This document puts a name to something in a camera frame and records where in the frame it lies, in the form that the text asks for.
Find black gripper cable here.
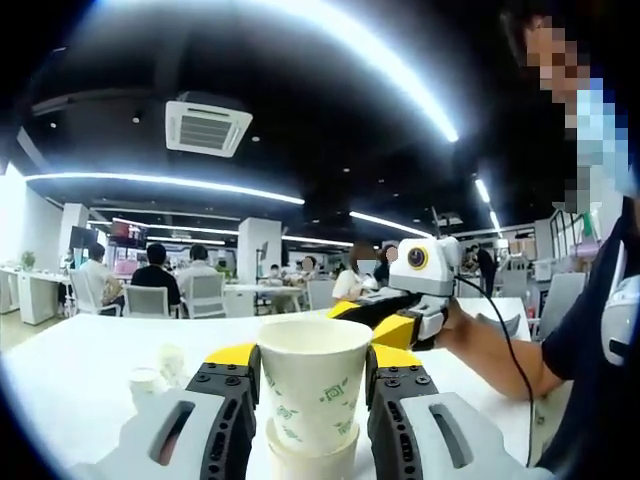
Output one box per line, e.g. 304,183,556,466
454,274,536,466

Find black overhead stand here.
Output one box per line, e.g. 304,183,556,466
432,207,464,241

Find grey curved chair back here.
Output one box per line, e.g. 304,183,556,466
474,312,525,342

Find white low cabinet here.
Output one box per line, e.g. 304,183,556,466
0,267,61,326

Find wall screen with red picture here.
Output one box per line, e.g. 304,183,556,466
109,219,150,242

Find white office chair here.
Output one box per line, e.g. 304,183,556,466
124,284,170,319
187,272,227,319
67,269,124,317

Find white grey worn device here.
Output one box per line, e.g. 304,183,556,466
602,274,640,369

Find grey office chair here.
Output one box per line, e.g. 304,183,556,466
537,272,587,341

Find black monitor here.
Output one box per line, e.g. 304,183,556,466
69,225,100,247

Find person's head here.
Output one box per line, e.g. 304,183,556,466
499,7,544,66

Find ceiling air conditioner unit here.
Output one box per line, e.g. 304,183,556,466
164,91,254,159

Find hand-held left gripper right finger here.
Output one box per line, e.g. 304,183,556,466
365,342,554,480

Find black tripod stand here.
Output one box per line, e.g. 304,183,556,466
254,240,270,286

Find person's right hand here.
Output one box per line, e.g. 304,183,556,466
436,298,477,350

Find nested paper cup stack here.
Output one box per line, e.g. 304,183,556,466
264,418,362,480

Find white table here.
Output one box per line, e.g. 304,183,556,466
0,297,544,480

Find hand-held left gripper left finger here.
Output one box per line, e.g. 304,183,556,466
74,342,261,480

